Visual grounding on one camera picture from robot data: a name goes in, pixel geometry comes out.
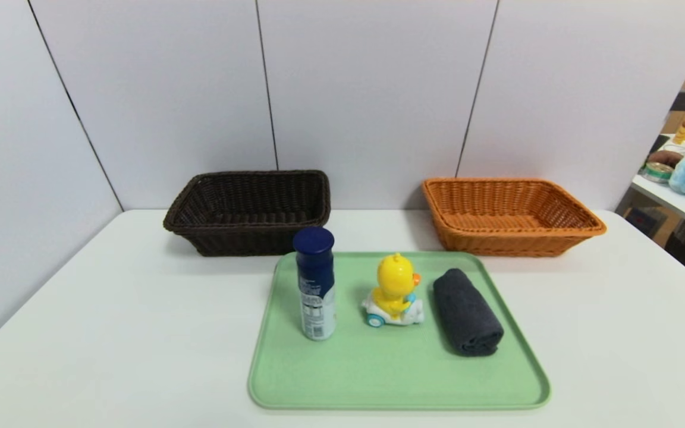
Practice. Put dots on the yellow duck toy car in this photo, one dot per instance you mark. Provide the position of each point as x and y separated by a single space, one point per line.
395 279

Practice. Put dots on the dark brown wicker basket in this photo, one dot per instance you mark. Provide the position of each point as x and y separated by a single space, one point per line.
247 238

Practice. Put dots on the orange wicker basket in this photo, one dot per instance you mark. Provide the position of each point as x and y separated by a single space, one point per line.
497 241

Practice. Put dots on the small round tin can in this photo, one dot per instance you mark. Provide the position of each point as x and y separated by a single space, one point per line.
657 172

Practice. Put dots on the blue capped white bottle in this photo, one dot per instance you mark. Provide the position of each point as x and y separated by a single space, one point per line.
316 285

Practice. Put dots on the dark grey towel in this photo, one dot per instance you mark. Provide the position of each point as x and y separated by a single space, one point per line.
467 315

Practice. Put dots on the light green plastic tray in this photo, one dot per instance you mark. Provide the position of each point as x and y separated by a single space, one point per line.
390 368

